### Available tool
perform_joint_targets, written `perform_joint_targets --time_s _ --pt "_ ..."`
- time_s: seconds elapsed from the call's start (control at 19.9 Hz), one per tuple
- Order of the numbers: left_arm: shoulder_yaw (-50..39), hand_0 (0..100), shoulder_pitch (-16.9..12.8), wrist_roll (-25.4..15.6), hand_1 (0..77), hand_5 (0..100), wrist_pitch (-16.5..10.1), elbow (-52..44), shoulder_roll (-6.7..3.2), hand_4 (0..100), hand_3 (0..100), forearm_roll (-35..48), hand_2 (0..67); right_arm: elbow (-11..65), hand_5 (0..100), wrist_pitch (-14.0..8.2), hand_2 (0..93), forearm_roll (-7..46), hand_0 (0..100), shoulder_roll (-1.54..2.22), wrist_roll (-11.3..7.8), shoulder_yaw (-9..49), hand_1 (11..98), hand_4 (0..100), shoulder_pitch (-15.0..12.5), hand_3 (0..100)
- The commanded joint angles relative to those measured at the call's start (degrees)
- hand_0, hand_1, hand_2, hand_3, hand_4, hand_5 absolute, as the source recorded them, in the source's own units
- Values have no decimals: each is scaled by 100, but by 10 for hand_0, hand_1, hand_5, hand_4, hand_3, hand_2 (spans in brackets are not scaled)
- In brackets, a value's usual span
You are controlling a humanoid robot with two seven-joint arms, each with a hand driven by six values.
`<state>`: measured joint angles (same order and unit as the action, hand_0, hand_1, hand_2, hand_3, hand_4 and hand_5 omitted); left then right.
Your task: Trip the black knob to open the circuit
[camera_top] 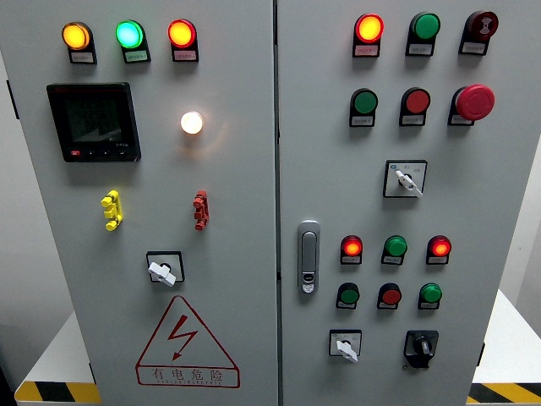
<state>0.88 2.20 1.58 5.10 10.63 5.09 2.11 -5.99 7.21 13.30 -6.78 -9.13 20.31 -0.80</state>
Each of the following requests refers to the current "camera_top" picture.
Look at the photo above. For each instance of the pale grey cabinet door with display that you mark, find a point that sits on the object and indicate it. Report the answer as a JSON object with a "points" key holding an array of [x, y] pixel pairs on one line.
{"points": [[236, 190]]}

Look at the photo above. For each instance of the silver door lock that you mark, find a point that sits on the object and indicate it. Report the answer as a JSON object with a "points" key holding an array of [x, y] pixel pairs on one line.
{"points": [[308, 254]]}

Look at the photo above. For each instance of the small red round lamp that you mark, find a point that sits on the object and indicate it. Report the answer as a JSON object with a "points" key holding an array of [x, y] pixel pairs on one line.
{"points": [[439, 246], [351, 246]]}

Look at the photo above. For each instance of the small label plate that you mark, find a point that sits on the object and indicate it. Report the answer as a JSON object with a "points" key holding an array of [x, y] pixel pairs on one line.
{"points": [[185, 55], [351, 260], [391, 260], [458, 120], [366, 51], [473, 48], [82, 57], [427, 305], [136, 56], [419, 50], [362, 121], [412, 120], [345, 305], [436, 260], [386, 305]]}

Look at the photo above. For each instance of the white lamp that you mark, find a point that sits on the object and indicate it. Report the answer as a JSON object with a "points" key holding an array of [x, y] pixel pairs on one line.
{"points": [[192, 122]]}

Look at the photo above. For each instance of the small green push button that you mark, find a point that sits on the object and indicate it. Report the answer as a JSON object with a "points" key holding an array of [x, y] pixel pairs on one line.
{"points": [[349, 295]]}

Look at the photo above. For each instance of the small green round lamp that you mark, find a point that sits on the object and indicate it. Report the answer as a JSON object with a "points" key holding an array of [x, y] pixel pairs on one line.
{"points": [[431, 293], [396, 246]]}

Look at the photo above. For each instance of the large green push button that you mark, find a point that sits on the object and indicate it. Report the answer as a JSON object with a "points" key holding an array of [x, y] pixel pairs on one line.
{"points": [[365, 102]]}

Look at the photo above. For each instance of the small red push button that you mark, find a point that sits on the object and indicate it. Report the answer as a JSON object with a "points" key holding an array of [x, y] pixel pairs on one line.
{"points": [[390, 295]]}

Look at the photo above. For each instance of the red warning triangle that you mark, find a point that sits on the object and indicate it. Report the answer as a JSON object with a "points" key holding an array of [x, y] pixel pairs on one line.
{"points": [[181, 336]]}

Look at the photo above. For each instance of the large red push button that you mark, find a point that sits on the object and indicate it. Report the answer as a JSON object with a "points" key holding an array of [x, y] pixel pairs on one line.
{"points": [[417, 101]]}

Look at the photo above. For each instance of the large red round lamp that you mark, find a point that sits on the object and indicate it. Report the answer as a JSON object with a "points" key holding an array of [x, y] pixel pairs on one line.
{"points": [[181, 33], [369, 28]]}

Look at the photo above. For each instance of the pale grey cabinet door with lock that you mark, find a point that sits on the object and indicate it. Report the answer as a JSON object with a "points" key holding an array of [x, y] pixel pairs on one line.
{"points": [[465, 190]]}

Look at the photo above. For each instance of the black display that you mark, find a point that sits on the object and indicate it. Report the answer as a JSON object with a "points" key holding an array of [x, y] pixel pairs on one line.
{"points": [[93, 122]]}

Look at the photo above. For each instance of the large green round lamp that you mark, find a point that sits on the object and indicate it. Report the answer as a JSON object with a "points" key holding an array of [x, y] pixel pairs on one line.
{"points": [[427, 26], [129, 34]]}

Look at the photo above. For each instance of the large red stop button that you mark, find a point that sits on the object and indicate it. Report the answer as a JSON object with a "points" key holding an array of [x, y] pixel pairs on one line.
{"points": [[475, 102]]}

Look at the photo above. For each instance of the black door hinge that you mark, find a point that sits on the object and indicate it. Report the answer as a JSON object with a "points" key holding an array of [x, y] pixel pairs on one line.
{"points": [[92, 373], [12, 99], [481, 354]]}

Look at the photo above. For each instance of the large yellow round lamp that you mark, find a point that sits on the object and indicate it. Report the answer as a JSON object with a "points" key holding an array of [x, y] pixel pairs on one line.
{"points": [[76, 36]]}

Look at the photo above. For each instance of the dark red buzzer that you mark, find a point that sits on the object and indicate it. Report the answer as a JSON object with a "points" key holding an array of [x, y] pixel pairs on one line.
{"points": [[484, 24]]}

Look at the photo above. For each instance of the black and yellow striped tape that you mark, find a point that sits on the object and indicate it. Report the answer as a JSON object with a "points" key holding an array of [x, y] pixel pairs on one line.
{"points": [[59, 392], [507, 393]]}

